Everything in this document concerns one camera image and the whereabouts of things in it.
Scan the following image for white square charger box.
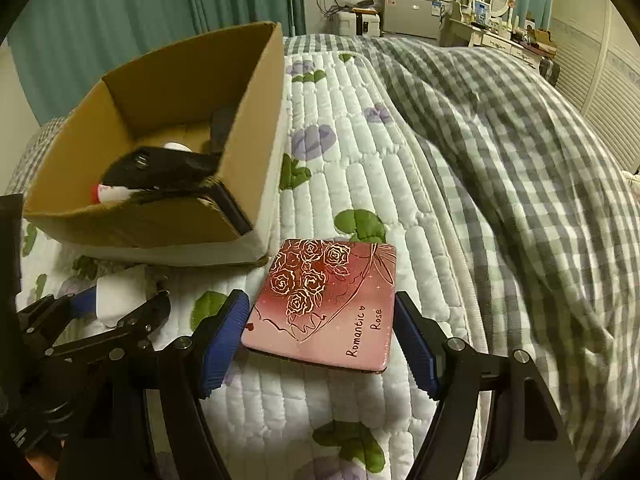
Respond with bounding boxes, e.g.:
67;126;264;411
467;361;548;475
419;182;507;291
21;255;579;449
96;264;151;328

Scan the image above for pink rose coaster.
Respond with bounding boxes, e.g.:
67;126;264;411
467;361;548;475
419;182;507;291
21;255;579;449
242;238;397;373

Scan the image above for black cylindrical umbrella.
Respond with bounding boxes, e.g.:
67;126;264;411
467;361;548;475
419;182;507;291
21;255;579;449
101;146;221;190

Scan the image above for white bottle red cap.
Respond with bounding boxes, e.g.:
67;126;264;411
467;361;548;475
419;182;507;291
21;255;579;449
91;183;139;205

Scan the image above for grey 65W power bank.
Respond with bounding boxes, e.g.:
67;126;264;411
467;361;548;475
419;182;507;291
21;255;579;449
202;182;253;235

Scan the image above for white roll in box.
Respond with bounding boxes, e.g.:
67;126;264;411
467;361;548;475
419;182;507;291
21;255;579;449
163;142;192;153

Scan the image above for grey checked duvet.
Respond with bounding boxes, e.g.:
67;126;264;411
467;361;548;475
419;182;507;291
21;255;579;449
1;32;639;479

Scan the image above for brown cardboard box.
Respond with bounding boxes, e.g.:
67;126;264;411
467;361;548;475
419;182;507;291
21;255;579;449
24;22;286;266

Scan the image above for white dressing table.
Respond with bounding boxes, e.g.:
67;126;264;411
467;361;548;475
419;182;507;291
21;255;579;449
438;14;560;87

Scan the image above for white suitcase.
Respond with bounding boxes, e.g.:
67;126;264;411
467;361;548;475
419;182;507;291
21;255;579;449
330;8;381;37

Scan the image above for grey mini fridge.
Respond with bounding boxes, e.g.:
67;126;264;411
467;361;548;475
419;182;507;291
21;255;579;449
382;0;444;40

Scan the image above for white louvred wardrobe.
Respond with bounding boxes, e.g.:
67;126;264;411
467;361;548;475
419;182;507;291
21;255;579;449
550;0;639;174

